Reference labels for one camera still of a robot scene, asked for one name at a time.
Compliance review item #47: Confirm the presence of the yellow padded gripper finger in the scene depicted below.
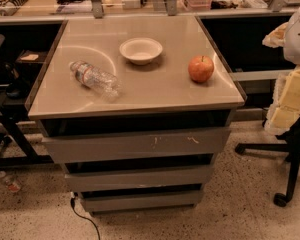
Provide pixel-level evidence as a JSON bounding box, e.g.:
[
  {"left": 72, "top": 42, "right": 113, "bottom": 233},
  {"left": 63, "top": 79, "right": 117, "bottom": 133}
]
[{"left": 264, "top": 66, "right": 300, "bottom": 135}]

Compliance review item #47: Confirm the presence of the grey drawer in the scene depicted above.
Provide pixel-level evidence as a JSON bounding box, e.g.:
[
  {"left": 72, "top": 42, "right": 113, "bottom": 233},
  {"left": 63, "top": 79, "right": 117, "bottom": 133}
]
[
  {"left": 81, "top": 190, "right": 203, "bottom": 213},
  {"left": 65, "top": 165, "right": 213, "bottom": 192},
  {"left": 43, "top": 127, "right": 230, "bottom": 163}
]

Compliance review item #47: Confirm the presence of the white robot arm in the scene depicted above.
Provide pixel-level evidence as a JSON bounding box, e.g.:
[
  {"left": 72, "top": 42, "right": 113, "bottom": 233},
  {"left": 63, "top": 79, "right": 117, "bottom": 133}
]
[{"left": 262, "top": 7, "right": 300, "bottom": 135}]

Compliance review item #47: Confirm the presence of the grey top drawer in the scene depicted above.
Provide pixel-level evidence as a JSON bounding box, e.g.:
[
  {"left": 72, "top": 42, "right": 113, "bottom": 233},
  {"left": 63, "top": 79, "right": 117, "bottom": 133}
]
[{"left": 43, "top": 127, "right": 230, "bottom": 163}]

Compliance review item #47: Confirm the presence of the grey drawer cabinet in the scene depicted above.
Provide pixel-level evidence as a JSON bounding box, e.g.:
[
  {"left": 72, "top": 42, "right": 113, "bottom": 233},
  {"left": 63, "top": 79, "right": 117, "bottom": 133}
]
[{"left": 29, "top": 16, "right": 245, "bottom": 201}]

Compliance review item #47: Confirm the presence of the grey bottom drawer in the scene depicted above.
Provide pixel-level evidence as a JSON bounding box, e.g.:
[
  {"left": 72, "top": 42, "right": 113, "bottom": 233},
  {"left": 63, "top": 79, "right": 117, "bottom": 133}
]
[{"left": 81, "top": 190, "right": 203, "bottom": 213}]

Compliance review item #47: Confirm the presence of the black office chair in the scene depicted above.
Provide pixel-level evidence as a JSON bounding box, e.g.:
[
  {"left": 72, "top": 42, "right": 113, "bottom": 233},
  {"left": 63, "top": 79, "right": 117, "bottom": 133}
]
[{"left": 234, "top": 105, "right": 300, "bottom": 208}]

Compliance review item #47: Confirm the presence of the red apple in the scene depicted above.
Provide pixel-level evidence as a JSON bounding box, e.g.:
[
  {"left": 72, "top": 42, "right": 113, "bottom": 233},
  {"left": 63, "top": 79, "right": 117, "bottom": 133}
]
[{"left": 188, "top": 55, "right": 214, "bottom": 83}]

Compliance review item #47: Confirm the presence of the white paper bowl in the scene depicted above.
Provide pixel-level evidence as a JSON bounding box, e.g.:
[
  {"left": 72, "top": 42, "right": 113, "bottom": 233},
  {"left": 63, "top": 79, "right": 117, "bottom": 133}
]
[{"left": 119, "top": 38, "right": 163, "bottom": 65}]

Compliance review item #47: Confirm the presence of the clear plastic water bottle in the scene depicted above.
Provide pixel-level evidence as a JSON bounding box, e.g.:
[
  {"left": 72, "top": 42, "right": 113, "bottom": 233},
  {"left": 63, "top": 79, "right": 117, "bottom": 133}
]
[{"left": 69, "top": 60, "right": 121, "bottom": 101}]

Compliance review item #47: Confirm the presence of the plastic bottle on floor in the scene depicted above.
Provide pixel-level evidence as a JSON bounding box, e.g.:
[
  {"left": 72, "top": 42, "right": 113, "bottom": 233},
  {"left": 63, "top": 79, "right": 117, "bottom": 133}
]
[{"left": 0, "top": 171, "right": 21, "bottom": 193}]

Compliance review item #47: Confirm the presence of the black power cable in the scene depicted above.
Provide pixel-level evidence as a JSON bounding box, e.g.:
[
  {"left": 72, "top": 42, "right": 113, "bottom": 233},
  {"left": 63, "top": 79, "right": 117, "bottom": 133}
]
[{"left": 69, "top": 196, "right": 102, "bottom": 240}]

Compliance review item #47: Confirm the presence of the black desk frame left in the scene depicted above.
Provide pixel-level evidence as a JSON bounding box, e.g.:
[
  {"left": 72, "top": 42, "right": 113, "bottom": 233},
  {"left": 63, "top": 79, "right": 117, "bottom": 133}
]
[{"left": 0, "top": 34, "right": 53, "bottom": 169}]

